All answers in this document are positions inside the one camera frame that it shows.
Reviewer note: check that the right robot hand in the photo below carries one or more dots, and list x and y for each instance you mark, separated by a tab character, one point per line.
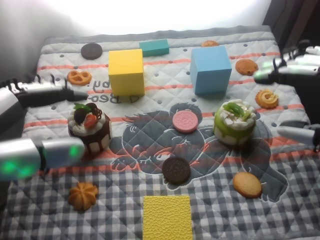
300	67

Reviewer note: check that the yellow cube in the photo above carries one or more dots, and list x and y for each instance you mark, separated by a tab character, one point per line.
126	72

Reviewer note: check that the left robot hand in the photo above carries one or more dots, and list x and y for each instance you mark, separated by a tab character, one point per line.
50	93

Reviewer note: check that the yellow textured square pad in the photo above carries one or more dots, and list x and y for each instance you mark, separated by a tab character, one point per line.
167	217

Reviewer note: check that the green toy cake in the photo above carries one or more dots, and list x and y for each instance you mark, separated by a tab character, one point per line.
232	125

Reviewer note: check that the dark brown curtain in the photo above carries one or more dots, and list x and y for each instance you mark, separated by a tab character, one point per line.
295	15

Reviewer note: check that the orange pretzel cookie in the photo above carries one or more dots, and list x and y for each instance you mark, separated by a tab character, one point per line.
72	78

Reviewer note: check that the chocolate chip cookie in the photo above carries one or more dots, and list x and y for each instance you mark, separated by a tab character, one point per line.
246	67

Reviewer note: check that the plain dark round cookie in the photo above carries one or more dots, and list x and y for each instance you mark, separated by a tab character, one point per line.
91	51

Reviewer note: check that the yellow swirl cookie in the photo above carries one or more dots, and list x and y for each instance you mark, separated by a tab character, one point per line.
262	100

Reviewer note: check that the brown sandwich cookie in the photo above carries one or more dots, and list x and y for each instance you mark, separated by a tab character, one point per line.
176	170

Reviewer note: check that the teal rectangular block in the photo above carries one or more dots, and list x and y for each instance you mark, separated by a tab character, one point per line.
153	47

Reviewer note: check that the plain round biscuit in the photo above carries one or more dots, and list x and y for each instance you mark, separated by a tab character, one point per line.
247	185

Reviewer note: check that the pink sandwich cookie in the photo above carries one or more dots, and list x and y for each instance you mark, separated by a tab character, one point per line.
185	121

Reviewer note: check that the chocolate toy cake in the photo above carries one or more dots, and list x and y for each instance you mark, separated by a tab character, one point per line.
97	130

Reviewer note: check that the small orange cookie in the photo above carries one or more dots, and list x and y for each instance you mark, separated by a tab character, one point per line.
210	44

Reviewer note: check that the blue cube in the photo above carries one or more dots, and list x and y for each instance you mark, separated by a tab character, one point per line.
210	75

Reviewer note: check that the orange flower-shaped cookie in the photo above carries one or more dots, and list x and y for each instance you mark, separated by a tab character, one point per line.
83	196

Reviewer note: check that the grey quilt with printed bear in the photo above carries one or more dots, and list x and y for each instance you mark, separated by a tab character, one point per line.
155	82

